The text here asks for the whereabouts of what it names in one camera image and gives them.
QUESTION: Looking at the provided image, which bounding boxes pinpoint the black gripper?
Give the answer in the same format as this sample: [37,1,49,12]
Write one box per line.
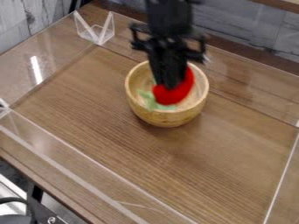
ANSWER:
[129,0,207,89]

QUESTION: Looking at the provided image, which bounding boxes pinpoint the red plush fruit green stem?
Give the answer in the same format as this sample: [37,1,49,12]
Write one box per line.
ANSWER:
[137,67,195,111]

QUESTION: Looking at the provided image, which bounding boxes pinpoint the light wooden bowl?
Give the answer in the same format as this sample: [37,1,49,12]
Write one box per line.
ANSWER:
[125,61,209,128]

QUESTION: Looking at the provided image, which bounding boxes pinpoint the clear acrylic table barrier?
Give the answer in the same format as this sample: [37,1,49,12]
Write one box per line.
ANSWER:
[0,99,297,224]

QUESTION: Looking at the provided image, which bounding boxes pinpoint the clear acrylic corner bracket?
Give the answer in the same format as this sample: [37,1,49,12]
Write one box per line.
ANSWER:
[73,10,114,46]

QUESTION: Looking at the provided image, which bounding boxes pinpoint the black metal table frame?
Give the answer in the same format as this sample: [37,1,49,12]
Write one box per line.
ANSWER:
[26,183,80,224]

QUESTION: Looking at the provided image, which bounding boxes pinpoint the black cable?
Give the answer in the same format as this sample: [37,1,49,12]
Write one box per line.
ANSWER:
[0,196,36,224]

